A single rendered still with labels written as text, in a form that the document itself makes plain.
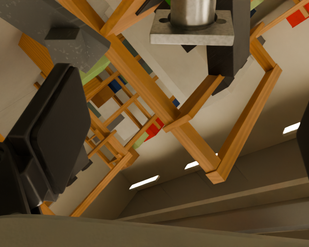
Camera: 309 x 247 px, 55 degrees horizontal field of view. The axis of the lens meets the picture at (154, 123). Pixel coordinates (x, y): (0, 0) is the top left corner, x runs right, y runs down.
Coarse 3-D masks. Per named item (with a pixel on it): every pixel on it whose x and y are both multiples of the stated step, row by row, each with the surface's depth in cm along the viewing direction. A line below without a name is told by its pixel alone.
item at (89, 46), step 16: (0, 0) 27; (16, 0) 26; (32, 0) 26; (48, 0) 27; (0, 16) 28; (16, 16) 28; (32, 16) 28; (48, 16) 27; (64, 16) 27; (32, 32) 29; (48, 32) 28; (64, 32) 28; (80, 32) 28; (96, 32) 29; (48, 48) 28; (64, 48) 27; (80, 48) 28; (96, 48) 30; (80, 64) 29
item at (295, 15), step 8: (256, 0) 522; (296, 0) 485; (304, 0) 476; (296, 8) 488; (304, 8) 486; (280, 16) 507; (288, 16) 510; (296, 16) 504; (304, 16) 492; (272, 24) 521; (296, 24) 511; (264, 40) 592
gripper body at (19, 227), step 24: (0, 216) 6; (24, 216) 6; (48, 216) 6; (0, 240) 5; (24, 240) 5; (48, 240) 5; (72, 240) 5; (96, 240) 5; (120, 240) 5; (144, 240) 5; (168, 240) 5; (192, 240) 5; (216, 240) 5; (240, 240) 5; (264, 240) 5; (288, 240) 5
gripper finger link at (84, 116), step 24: (72, 72) 10; (48, 96) 9; (72, 96) 11; (24, 120) 8; (48, 120) 9; (72, 120) 11; (24, 144) 8; (48, 144) 9; (72, 144) 11; (24, 168) 8; (48, 168) 9; (72, 168) 11; (48, 192) 10
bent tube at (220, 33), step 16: (176, 0) 19; (192, 0) 18; (208, 0) 18; (160, 16) 21; (176, 16) 19; (192, 16) 19; (208, 16) 19; (224, 16) 21; (160, 32) 20; (176, 32) 19; (192, 32) 19; (208, 32) 19; (224, 32) 19
